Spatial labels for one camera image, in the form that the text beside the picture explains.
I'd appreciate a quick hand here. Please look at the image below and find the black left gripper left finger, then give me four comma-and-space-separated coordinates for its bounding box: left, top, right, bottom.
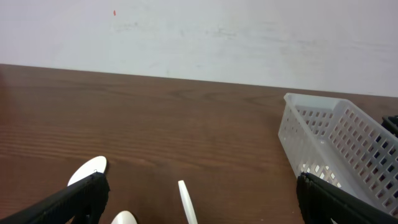
1, 172, 110, 224

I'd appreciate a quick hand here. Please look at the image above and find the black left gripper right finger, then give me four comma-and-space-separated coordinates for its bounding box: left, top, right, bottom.
296, 172, 397, 224

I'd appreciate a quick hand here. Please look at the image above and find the white spoon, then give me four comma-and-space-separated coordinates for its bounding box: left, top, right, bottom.
67, 156, 107, 186
178, 180, 198, 224
111, 210, 137, 224

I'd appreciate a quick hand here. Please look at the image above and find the translucent white plastic basket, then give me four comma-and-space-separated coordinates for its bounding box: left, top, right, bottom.
278, 93, 397, 217

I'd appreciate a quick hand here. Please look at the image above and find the dark green plastic basket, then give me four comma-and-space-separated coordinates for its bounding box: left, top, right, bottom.
382, 115, 398, 137

